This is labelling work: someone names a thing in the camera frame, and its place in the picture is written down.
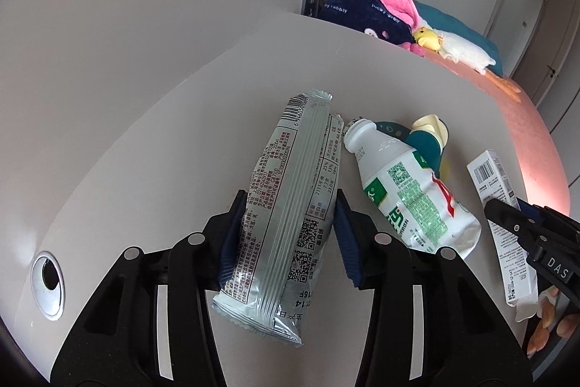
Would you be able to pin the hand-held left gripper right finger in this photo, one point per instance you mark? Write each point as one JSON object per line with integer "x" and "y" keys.
{"x": 346, "y": 244}

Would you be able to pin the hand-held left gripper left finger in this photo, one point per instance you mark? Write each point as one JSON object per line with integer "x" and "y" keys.
{"x": 233, "y": 235}

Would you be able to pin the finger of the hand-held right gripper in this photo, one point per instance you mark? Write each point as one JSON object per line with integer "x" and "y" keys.
{"x": 507, "y": 217}
{"x": 557, "y": 220}

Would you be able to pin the small white carton box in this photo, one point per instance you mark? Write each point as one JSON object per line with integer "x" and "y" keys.
{"x": 498, "y": 196}

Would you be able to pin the silver snack wrapper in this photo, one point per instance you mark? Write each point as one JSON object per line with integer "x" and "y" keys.
{"x": 281, "y": 224}

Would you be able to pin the person's right hand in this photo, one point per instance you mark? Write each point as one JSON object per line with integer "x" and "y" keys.
{"x": 550, "y": 314}

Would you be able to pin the crushed white drink bottle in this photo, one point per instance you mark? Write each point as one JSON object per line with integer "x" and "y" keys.
{"x": 408, "y": 196}

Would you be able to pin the pink bed blanket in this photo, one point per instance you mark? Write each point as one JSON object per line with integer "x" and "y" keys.
{"x": 521, "y": 128}

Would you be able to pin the teal tape dispenser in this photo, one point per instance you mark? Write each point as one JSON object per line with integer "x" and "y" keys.
{"x": 421, "y": 142}

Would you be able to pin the white goose plush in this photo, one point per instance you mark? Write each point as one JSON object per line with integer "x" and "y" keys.
{"x": 466, "y": 51}

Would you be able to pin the yellow duck plush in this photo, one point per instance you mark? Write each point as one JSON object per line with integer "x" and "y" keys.
{"x": 427, "y": 39}

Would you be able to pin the white door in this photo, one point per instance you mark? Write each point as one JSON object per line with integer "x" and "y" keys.
{"x": 530, "y": 19}

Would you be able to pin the navy printed blanket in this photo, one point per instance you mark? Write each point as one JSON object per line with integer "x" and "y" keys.
{"x": 358, "y": 10}

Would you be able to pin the pink fleece cloth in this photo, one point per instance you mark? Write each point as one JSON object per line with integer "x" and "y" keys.
{"x": 394, "y": 4}

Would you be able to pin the black wall panel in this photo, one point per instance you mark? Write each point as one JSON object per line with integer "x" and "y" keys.
{"x": 313, "y": 2}

